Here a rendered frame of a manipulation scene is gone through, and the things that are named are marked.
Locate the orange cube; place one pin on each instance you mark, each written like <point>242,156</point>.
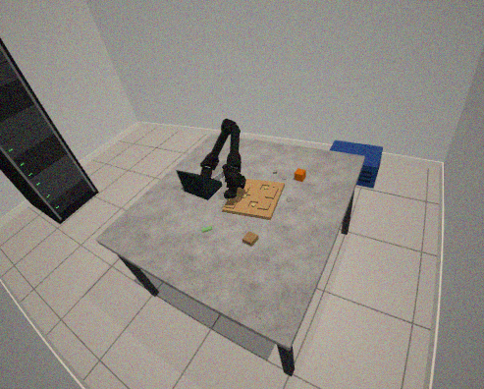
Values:
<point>300,175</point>

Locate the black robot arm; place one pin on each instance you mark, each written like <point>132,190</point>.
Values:
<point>211,160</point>

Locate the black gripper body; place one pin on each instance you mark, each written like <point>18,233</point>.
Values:
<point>231,192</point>

